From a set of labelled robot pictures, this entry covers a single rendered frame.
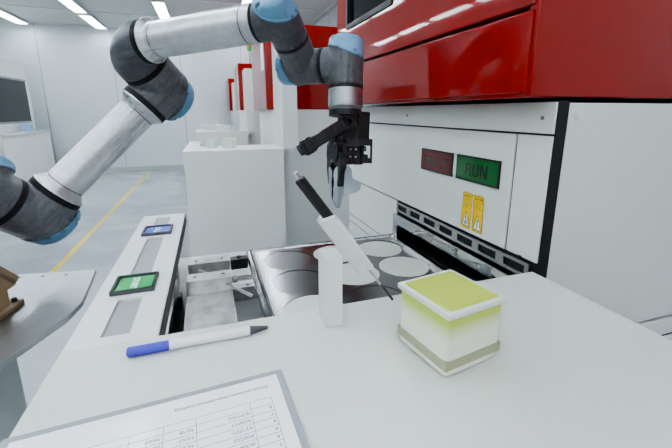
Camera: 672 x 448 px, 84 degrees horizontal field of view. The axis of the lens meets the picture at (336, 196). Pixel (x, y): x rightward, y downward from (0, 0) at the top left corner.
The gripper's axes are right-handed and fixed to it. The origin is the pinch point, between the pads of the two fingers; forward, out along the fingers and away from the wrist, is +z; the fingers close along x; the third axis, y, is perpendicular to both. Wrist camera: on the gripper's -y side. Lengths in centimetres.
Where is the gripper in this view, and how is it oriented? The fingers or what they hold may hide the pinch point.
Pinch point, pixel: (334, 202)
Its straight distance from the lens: 81.5
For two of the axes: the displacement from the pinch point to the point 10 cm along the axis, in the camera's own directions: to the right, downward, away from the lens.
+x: -3.2, -0.9, 9.4
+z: -0.2, 10.0, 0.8
